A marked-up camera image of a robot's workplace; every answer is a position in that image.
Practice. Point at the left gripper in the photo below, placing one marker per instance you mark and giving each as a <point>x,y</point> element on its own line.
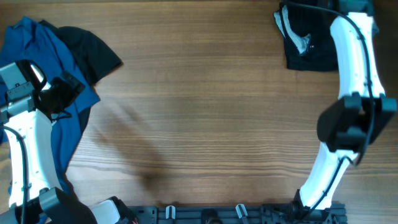
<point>71,94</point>

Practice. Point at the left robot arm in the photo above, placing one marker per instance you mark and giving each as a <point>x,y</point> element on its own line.
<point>27,118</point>

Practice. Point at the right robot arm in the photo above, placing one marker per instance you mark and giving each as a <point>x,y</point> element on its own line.
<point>352,123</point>

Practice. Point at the folded black clothes pile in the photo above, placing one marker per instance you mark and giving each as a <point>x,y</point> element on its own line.
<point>308,44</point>

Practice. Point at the black garment under shirt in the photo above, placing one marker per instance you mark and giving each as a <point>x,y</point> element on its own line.
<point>85,56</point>

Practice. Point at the dark blue polo shirt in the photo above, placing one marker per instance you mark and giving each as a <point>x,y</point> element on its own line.
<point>32,40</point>

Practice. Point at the left white rail clip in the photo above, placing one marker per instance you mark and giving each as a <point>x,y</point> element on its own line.
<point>170,212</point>

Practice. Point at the white rail clip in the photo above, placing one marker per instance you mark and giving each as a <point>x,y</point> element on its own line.
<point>242,213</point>
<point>170,212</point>

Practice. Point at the right white rail clip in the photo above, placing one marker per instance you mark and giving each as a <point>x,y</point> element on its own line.
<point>242,213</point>

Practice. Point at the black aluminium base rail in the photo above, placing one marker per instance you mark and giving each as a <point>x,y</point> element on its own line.
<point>260,214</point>

